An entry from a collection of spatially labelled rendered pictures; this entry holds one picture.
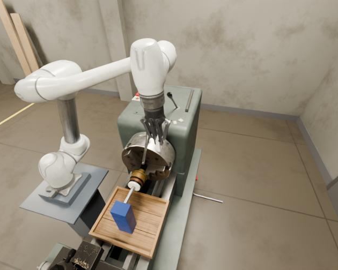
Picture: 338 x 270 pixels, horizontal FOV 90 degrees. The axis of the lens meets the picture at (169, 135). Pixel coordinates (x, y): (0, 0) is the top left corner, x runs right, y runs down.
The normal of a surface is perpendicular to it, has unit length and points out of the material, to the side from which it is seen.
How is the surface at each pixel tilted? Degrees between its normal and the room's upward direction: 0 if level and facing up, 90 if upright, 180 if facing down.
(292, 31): 90
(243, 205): 0
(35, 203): 0
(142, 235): 0
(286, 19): 90
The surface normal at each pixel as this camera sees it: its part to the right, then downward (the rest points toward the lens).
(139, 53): -0.30, 0.38
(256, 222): 0.00, -0.75
